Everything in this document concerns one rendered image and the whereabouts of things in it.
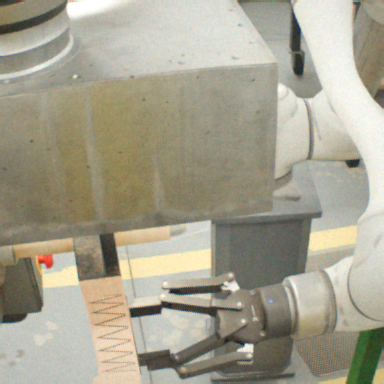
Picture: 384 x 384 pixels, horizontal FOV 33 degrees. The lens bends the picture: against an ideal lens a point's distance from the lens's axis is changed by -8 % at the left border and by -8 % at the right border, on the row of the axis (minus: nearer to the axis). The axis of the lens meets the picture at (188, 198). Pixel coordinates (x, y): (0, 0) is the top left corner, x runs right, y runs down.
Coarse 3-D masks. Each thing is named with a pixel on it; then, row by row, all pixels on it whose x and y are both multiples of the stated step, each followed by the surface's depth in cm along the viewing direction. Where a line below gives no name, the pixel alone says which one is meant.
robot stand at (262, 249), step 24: (312, 192) 168; (240, 216) 162; (264, 216) 162; (288, 216) 162; (312, 216) 163; (216, 240) 172; (240, 240) 168; (264, 240) 169; (288, 240) 169; (216, 264) 177; (240, 264) 173; (264, 264) 174; (288, 264) 174; (240, 288) 179; (264, 360) 201; (288, 360) 206
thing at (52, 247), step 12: (156, 228) 74; (168, 228) 75; (60, 240) 73; (72, 240) 73; (120, 240) 74; (132, 240) 75; (144, 240) 75; (156, 240) 75; (168, 240) 76; (24, 252) 73; (36, 252) 73; (48, 252) 74; (60, 252) 74
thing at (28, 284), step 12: (24, 264) 102; (36, 264) 109; (12, 276) 103; (24, 276) 103; (36, 276) 106; (12, 288) 104; (24, 288) 105; (36, 288) 106; (12, 300) 106; (24, 300) 106; (36, 300) 107; (12, 312) 108; (24, 312) 108; (36, 312) 109
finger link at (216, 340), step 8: (240, 320) 85; (224, 328) 84; (232, 328) 84; (240, 328) 85; (216, 336) 84; (224, 336) 84; (200, 344) 84; (208, 344) 84; (216, 344) 85; (224, 344) 86; (184, 352) 83; (192, 352) 83; (200, 352) 84; (176, 360) 82; (184, 360) 83; (192, 360) 85
